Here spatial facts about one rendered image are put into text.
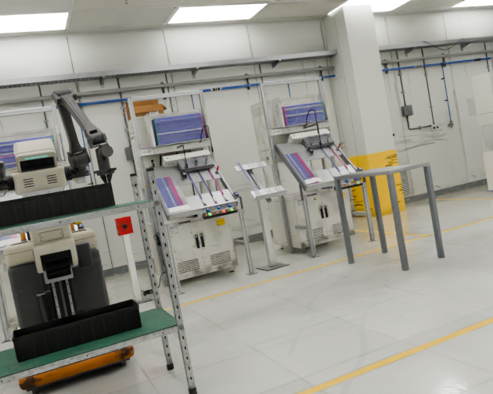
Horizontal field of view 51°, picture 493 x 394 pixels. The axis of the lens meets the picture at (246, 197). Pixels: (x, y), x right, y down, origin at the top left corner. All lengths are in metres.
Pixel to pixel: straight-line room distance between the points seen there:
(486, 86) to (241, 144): 3.53
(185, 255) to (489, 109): 4.92
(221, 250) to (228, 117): 2.44
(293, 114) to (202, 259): 1.89
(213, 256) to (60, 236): 2.34
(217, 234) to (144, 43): 2.90
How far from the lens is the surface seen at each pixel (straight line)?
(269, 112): 5.84
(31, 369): 2.46
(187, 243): 5.06
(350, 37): 7.64
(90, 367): 3.18
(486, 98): 8.11
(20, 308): 3.41
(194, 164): 5.17
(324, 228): 5.70
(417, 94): 8.87
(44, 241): 3.12
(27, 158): 3.05
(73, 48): 6.79
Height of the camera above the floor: 1.02
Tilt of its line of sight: 3 degrees down
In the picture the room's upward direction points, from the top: 10 degrees counter-clockwise
